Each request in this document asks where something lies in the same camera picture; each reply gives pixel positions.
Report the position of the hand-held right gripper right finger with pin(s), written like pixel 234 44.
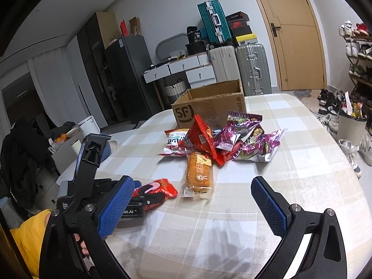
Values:
pixel 268 206

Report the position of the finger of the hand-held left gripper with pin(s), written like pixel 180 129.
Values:
pixel 139 201
pixel 137 183

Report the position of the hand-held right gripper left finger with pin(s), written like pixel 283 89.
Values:
pixel 116 206

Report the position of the red pink snack packet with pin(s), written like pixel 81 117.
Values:
pixel 165 191

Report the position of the white red-print snack packet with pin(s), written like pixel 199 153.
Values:
pixel 174 142

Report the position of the clear bread packet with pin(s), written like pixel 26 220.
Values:
pixel 199 174

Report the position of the large red snack packet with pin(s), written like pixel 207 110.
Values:
pixel 200 138

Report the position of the purple green snack packet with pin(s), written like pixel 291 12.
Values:
pixel 241 117

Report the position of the person's left forearm yellow sleeve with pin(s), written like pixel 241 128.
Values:
pixel 29 238

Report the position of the person's left hand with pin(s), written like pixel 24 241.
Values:
pixel 82 247

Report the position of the white paper cup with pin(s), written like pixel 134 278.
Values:
pixel 77 148

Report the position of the white air purifier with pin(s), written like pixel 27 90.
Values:
pixel 90 125

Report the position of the black jacket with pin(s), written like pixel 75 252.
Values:
pixel 23 157

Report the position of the white sneaker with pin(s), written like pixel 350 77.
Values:
pixel 350 154
pixel 366 151

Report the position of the white wardrobe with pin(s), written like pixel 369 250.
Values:
pixel 58 81

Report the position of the striped laundry basket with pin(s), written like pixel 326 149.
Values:
pixel 175 91

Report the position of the dark grey refrigerator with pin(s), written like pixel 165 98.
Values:
pixel 128 78

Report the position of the dark tall wardrobe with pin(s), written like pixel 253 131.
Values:
pixel 93 64

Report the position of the white bin with items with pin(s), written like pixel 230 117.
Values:
pixel 350 128

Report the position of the pile of assorted shoes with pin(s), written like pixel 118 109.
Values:
pixel 328 104

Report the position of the grey floor mat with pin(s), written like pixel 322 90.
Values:
pixel 302 93

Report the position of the white desk with drawers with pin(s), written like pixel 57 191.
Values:
pixel 200 74

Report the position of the grey suitcase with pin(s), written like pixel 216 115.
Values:
pixel 252 66

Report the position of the grey oval mirror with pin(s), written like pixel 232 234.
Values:
pixel 168 45

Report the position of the white ribbed suitcase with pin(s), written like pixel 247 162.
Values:
pixel 222 64

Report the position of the red flat packet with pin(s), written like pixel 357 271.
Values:
pixel 123 28

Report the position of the small brown cardboard box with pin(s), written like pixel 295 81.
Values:
pixel 135 26

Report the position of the wooden door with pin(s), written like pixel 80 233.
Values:
pixel 290 49

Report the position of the black printed box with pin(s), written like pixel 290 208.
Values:
pixel 194 35

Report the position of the yellow black box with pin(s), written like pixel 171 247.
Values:
pixel 245 38

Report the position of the metal shoe rack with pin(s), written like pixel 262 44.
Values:
pixel 361 61

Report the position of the red black shoe box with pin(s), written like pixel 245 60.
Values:
pixel 241 29

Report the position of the teal suitcase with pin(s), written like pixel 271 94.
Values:
pixel 212 20

